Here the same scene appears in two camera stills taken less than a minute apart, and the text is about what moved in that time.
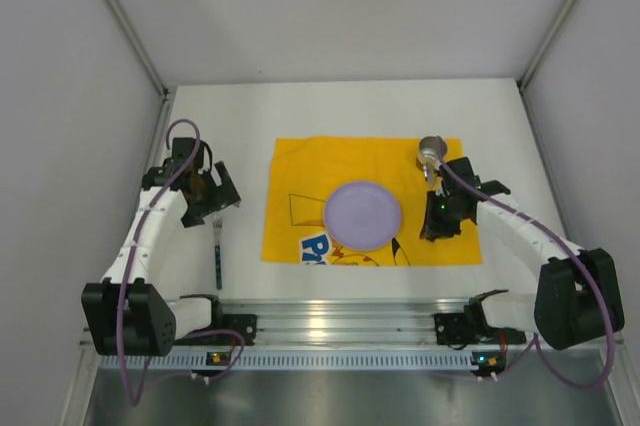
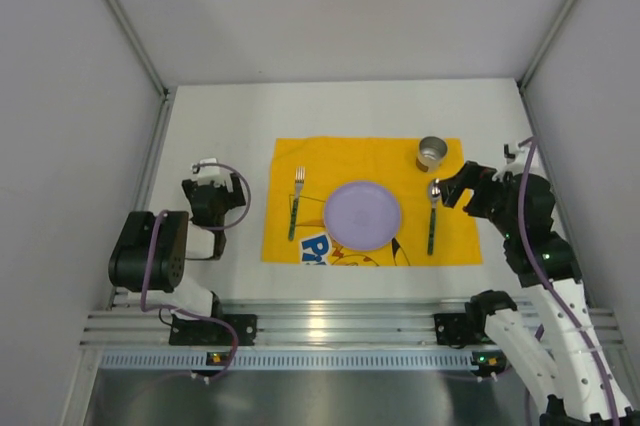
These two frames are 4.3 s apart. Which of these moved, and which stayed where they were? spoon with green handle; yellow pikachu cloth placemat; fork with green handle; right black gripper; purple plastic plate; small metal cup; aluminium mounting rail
Moved: right black gripper; spoon with green handle; fork with green handle
Stayed: yellow pikachu cloth placemat; purple plastic plate; aluminium mounting rail; small metal cup
